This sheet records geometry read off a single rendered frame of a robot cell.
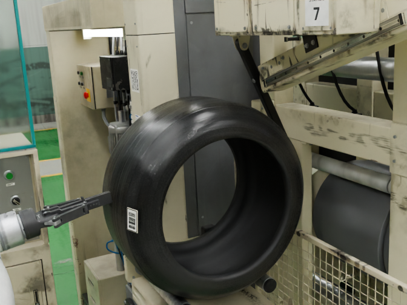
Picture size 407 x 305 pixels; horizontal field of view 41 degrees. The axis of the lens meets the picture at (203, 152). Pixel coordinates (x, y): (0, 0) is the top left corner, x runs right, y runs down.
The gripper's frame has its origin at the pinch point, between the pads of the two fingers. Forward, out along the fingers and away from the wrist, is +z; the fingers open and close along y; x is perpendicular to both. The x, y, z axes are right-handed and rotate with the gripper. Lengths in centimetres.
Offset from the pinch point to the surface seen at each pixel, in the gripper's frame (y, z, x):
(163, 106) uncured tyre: 7.4, 26.2, -18.2
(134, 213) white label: -11.2, 5.7, 2.5
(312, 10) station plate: -27, 56, -39
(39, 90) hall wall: 898, 124, 80
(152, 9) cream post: 27, 36, -45
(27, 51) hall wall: 899, 123, 8
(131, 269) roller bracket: 24.1, 9.7, 35.4
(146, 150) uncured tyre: -7.6, 13.6, -11.5
